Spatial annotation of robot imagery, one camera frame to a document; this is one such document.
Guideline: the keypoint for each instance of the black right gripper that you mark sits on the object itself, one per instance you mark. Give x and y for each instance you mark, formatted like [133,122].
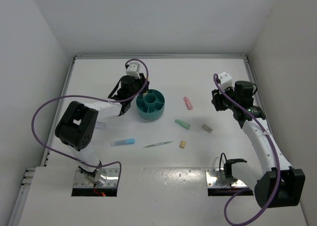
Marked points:
[216,100]

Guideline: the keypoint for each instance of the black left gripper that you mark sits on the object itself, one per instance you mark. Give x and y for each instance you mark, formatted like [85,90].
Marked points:
[141,81]

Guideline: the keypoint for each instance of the grey beige eraser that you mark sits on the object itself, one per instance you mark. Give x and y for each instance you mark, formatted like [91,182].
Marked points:
[207,128]

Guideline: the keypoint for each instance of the pink highlighter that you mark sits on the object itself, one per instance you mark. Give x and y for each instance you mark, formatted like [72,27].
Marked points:
[188,103]

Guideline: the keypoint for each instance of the green highlighter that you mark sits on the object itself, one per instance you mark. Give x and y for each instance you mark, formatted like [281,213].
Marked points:
[183,124]

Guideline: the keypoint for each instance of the blue capped glue stick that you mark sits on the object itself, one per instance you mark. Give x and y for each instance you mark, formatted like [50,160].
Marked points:
[123,142]

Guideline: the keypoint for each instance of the green thin pen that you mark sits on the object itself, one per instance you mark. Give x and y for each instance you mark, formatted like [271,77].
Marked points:
[158,144]

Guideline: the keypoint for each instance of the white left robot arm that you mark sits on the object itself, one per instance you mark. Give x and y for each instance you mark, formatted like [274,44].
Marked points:
[75,128]

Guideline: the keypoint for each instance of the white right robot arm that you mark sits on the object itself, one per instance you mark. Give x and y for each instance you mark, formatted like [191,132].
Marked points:
[278,184]

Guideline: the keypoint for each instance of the teal round divided organizer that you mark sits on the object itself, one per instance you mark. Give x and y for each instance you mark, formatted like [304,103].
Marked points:
[151,107]

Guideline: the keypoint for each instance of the tan small eraser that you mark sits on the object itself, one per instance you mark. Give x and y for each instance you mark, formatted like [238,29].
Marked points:
[182,144]

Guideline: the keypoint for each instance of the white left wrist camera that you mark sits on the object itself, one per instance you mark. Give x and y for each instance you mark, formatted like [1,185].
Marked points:
[132,69]

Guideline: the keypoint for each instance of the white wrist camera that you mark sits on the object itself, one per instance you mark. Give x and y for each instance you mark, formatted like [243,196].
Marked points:
[225,80]
[132,69]

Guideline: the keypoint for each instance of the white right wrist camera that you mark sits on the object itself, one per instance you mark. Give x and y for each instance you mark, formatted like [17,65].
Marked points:
[225,80]

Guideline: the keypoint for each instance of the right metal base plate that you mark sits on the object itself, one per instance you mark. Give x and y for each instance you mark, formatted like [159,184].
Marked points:
[216,180]

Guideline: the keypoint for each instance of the metal base plate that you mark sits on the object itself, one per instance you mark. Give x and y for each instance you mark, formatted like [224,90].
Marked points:
[104,178]
[216,180]

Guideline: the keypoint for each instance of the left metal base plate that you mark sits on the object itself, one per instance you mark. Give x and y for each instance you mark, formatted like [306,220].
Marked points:
[104,178]

